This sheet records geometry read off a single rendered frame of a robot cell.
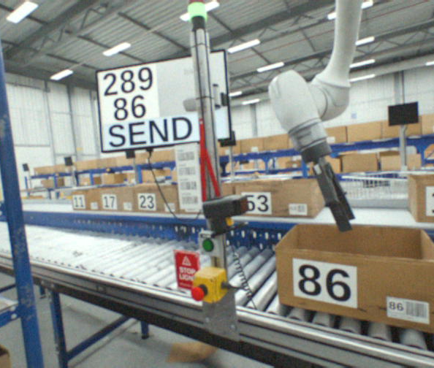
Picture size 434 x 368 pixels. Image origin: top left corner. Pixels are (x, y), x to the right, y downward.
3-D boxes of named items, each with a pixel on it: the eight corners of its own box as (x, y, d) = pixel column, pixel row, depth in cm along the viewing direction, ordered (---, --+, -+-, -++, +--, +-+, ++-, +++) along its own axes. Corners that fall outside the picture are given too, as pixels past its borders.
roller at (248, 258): (204, 304, 84) (196, 313, 86) (264, 251, 128) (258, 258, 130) (193, 292, 86) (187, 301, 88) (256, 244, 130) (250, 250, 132)
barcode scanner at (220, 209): (245, 236, 63) (236, 194, 63) (205, 239, 70) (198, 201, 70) (256, 229, 69) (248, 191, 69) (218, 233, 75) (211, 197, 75)
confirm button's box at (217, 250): (199, 255, 75) (196, 233, 75) (204, 252, 78) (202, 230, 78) (218, 258, 72) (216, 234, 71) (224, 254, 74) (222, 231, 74)
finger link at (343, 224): (340, 201, 62) (340, 201, 62) (353, 228, 61) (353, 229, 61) (328, 205, 64) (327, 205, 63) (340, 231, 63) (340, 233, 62)
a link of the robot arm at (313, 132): (283, 133, 68) (292, 154, 68) (316, 116, 64) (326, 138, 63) (292, 135, 76) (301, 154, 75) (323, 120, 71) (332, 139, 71)
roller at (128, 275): (123, 290, 105) (115, 288, 107) (199, 248, 149) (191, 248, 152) (121, 277, 105) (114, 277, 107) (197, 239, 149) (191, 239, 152)
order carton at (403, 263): (277, 303, 77) (273, 247, 76) (299, 265, 103) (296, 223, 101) (450, 336, 58) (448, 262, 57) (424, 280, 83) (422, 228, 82)
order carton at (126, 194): (101, 212, 201) (98, 190, 200) (131, 205, 226) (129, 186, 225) (135, 213, 181) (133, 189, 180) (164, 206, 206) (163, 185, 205)
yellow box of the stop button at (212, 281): (190, 302, 71) (188, 277, 71) (207, 288, 79) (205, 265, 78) (237, 314, 64) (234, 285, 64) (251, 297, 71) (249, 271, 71)
